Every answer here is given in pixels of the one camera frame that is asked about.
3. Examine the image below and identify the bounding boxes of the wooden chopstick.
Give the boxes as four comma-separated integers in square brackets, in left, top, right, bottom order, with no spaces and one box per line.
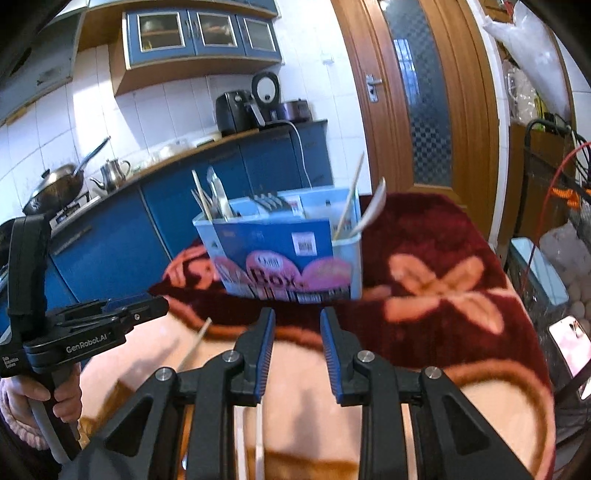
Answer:
[191,169,213,221]
[333,151,366,241]
[177,318,213,371]

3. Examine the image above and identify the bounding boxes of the white spoon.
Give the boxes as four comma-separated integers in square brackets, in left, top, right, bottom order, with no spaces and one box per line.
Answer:
[355,177,387,232]

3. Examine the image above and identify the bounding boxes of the red and pink floral blanket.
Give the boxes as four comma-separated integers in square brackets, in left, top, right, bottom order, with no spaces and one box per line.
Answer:
[76,191,557,480]

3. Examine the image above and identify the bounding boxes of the metal kettle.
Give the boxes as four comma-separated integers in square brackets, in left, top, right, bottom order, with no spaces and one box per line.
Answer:
[89,158,132,193]

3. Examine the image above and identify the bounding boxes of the gas stove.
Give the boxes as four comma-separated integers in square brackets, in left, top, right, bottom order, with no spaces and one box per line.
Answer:
[45,191,103,232]

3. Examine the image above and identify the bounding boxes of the white plastic bag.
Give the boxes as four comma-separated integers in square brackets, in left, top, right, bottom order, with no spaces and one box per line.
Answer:
[481,0,574,121]

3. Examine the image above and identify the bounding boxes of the pile of white eggs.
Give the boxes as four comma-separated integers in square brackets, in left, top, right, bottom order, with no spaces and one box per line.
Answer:
[539,223,591,325]

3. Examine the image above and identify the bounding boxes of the black air fryer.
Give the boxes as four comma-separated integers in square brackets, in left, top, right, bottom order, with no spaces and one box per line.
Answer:
[215,90,267,137]

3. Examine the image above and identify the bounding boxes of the blue kitchen base cabinets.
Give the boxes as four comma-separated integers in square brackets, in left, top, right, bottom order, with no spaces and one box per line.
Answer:
[0,119,334,337]

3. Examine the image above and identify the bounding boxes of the red cable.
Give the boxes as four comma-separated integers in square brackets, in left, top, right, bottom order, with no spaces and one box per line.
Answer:
[525,140,591,297]

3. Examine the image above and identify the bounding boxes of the person's left hand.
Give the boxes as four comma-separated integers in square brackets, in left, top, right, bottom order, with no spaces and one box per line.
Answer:
[0,364,85,433]

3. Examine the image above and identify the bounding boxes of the blue wall cabinet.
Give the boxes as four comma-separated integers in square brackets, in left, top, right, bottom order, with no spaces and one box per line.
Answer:
[108,0,284,96]

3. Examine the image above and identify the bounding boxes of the metal wok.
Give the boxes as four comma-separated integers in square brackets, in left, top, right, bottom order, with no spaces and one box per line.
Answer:
[21,136,112,216]

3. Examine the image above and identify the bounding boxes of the white chopstick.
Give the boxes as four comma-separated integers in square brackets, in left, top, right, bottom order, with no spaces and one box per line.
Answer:
[233,406,247,480]
[253,405,266,480]

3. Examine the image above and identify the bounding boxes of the metal door handle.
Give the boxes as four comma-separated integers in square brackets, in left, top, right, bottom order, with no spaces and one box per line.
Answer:
[365,73,385,104]

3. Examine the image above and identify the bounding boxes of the smartphone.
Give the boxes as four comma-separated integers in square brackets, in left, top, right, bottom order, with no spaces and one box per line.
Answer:
[548,316,591,380]

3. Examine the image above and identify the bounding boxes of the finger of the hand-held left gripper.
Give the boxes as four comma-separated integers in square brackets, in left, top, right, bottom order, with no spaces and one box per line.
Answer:
[84,296,170,332]
[59,297,152,320]

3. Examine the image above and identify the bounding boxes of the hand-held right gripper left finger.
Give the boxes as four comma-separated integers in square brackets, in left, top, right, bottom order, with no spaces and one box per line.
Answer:
[78,307,277,480]

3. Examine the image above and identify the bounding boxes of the wooden door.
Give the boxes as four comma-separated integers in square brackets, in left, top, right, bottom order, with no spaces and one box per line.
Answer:
[331,0,502,232]

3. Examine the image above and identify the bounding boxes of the light blue plastic container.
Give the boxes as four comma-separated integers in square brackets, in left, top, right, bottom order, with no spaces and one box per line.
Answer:
[510,237,570,306]

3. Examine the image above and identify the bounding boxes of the white power cable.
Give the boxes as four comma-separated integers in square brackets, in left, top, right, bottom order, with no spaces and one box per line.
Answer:
[263,119,315,190]

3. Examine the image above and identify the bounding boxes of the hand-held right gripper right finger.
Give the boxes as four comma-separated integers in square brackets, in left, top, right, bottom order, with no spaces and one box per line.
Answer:
[320,306,536,480]

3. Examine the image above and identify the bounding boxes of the wooden shelf unit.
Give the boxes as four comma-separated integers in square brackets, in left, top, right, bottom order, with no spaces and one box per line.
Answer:
[480,0,578,252]

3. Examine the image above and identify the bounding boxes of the light blue utensil box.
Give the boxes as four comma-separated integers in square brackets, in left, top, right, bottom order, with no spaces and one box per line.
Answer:
[192,186,363,302]

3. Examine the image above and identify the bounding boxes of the grey range hood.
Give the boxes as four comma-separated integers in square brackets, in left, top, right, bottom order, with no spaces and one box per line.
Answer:
[0,0,89,126]

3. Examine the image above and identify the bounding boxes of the person's left forearm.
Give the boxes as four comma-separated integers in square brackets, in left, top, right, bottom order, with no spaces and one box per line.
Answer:
[0,406,52,452]

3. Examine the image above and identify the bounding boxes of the steel vegetable peeler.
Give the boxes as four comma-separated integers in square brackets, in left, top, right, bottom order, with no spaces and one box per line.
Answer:
[206,166,237,219]

